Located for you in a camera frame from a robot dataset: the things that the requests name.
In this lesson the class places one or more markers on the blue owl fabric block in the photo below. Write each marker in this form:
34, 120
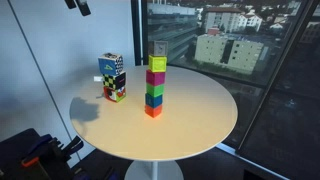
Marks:
111, 64

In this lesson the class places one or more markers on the red green fabric block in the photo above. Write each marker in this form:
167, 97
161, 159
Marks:
114, 95

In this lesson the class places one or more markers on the checkered zebra fabric block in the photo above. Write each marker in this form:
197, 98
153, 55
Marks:
112, 81

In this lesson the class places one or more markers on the green cube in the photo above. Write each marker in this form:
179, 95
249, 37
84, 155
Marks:
155, 90

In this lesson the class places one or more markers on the blue cube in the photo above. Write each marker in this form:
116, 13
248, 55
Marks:
153, 101

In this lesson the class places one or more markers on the magenta cube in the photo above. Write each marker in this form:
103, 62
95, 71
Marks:
155, 78

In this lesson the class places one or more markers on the orange cube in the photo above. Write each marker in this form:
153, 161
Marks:
153, 112

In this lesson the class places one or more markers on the yellow cube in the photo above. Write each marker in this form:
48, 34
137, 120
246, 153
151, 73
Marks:
157, 63

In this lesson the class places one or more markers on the grey top cube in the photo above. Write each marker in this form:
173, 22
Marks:
158, 48

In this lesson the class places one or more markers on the round white table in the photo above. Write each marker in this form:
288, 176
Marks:
191, 116

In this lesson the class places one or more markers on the white table pedestal base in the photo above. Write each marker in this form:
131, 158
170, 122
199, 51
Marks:
140, 170

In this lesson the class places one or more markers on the black clamp tool orange handle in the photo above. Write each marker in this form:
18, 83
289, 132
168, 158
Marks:
44, 158

